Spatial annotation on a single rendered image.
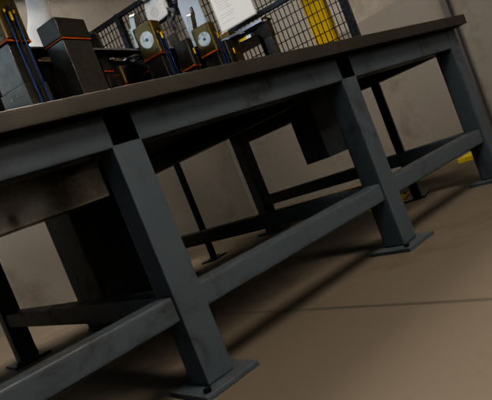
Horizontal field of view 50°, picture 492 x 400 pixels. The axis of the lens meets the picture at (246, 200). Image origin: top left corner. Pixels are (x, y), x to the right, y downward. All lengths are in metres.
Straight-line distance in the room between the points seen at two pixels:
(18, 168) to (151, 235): 0.31
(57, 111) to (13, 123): 0.09
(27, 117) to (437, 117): 3.12
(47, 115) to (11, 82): 0.38
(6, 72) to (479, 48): 2.86
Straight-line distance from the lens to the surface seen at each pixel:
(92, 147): 1.18
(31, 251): 4.21
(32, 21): 2.61
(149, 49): 2.00
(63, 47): 1.66
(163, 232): 1.21
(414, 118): 3.94
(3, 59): 1.50
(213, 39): 2.27
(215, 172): 5.08
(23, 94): 1.45
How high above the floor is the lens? 0.43
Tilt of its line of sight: 3 degrees down
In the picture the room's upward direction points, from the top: 22 degrees counter-clockwise
